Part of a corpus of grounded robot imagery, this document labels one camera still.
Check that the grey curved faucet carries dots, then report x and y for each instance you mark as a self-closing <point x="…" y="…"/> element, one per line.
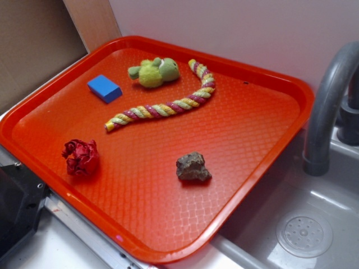
<point x="336" y="101"/>

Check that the wooden board panel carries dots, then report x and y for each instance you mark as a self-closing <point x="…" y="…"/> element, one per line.
<point x="94" y="21"/>

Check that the orange plastic tray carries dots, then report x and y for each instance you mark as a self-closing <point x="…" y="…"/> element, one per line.
<point x="134" y="196"/>

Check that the multicolour twisted rope toy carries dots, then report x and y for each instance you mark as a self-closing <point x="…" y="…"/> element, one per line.
<point x="197" y="98"/>

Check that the green plush toy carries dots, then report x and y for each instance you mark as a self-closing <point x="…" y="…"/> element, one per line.
<point x="152" y="74"/>

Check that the blue rectangular block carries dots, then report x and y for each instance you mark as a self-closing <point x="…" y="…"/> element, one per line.
<point x="105" y="89"/>

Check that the grey plastic sink basin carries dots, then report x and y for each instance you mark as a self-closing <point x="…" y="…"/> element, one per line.
<point x="294" y="220"/>

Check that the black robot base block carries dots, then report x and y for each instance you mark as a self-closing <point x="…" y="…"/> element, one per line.
<point x="23" y="195"/>

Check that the brown grey rock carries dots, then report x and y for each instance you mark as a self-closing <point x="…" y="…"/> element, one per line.
<point x="192" y="167"/>

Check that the crumpled red paper ball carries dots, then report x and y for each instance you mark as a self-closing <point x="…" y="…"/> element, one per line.
<point x="82" y="158"/>

